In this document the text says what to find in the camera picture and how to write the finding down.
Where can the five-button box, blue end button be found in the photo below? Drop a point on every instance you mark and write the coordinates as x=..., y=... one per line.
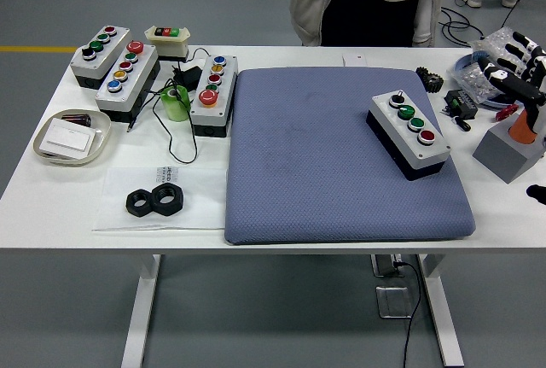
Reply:
x=136, y=71

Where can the black power adapter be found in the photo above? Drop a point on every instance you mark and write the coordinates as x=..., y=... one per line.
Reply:
x=189, y=75

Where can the black module with green terminal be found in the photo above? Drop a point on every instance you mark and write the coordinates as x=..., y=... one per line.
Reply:
x=462, y=103

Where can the white wall switch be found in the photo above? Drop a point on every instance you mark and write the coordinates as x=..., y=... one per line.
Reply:
x=68, y=137

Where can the clear printed plastic bag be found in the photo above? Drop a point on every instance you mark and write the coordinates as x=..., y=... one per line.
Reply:
x=115, y=188

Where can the metal floor socket box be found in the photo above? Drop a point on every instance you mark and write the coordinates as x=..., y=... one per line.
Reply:
x=394, y=301

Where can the orange cylinder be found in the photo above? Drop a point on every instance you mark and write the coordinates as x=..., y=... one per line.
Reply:
x=518, y=129

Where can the cream three-button switch box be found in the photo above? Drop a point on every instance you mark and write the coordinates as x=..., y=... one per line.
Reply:
x=172, y=45

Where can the blue-grey quilted mat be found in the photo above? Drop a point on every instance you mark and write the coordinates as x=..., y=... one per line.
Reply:
x=307, y=150

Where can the beige shallow tray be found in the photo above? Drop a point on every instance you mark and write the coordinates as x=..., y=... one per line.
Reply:
x=102, y=129

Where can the black metal gear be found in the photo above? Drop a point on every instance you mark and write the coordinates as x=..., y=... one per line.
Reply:
x=433, y=82

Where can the white table leg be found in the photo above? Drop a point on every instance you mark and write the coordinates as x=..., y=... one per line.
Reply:
x=141, y=321
x=443, y=321

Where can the blue plate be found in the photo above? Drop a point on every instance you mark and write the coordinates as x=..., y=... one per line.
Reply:
x=465, y=62

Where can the black hex nut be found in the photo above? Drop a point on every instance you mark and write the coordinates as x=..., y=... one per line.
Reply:
x=130, y=203
x=178, y=203

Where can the clear bag of small parts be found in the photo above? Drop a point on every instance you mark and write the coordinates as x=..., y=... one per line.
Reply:
x=473, y=80

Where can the red clip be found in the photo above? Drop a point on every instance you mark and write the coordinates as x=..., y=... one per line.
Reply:
x=507, y=112

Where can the four-button grey control box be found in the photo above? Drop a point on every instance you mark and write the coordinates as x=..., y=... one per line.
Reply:
x=386, y=107

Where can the grey box with black knob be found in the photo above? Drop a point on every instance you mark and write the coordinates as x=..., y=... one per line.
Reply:
x=113, y=50

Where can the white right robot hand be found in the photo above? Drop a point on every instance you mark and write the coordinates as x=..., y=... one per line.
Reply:
x=529, y=86

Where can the grey under-table control box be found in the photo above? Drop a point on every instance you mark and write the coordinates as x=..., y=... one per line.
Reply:
x=381, y=265

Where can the bubble wrap bag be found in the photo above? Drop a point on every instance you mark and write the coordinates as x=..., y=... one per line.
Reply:
x=495, y=43

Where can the green tape roll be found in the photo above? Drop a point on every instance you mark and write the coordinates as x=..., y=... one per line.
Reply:
x=175, y=105

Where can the five-button box, red mushroom button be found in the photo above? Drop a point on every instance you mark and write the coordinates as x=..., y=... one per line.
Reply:
x=224, y=86

